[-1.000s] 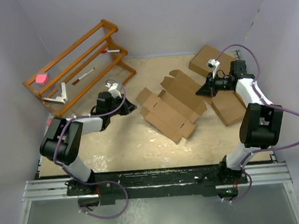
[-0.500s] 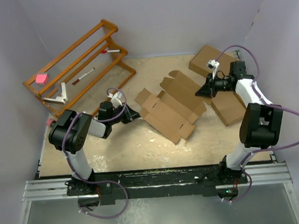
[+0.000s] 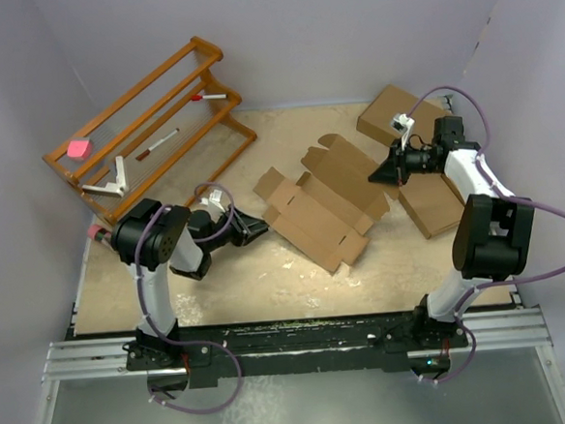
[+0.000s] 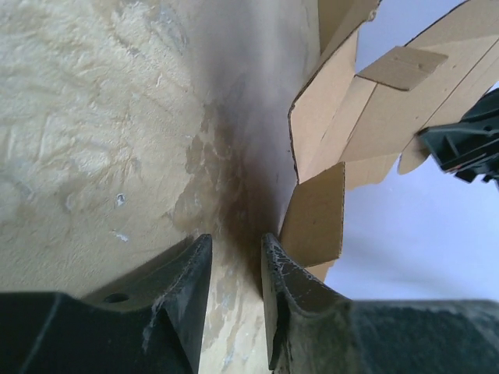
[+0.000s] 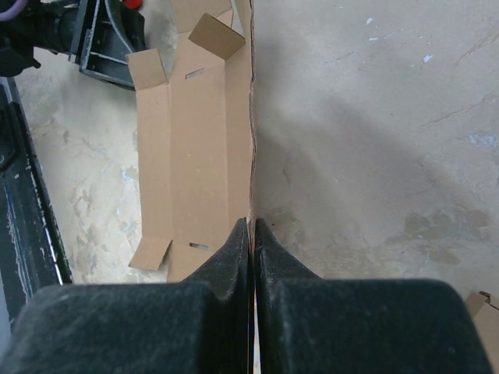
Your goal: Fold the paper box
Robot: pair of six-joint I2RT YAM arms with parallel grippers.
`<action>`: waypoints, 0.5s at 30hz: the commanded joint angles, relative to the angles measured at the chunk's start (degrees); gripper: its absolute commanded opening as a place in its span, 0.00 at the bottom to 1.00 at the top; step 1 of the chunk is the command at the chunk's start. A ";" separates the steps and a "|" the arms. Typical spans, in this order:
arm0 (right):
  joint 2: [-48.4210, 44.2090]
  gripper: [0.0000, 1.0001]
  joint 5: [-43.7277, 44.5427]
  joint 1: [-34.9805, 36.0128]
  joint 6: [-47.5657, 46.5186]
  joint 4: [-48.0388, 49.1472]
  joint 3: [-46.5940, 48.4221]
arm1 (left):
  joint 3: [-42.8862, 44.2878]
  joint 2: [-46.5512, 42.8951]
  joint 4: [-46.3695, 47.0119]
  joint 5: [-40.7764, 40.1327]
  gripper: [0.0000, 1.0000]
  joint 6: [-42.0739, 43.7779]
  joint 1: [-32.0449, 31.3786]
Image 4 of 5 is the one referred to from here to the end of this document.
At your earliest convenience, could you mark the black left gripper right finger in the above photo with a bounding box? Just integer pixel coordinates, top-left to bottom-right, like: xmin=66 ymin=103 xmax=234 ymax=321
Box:
xmin=261 ymin=234 xmax=498 ymax=373

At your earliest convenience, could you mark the cardboard box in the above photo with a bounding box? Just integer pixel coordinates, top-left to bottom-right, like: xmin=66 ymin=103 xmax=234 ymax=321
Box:
xmin=281 ymin=1 xmax=498 ymax=279

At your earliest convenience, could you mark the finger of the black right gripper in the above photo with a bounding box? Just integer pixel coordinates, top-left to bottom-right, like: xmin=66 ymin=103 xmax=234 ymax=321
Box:
xmin=417 ymin=89 xmax=498 ymax=183

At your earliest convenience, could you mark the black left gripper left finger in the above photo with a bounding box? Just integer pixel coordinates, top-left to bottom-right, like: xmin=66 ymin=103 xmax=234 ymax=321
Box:
xmin=1 ymin=234 xmax=212 ymax=373

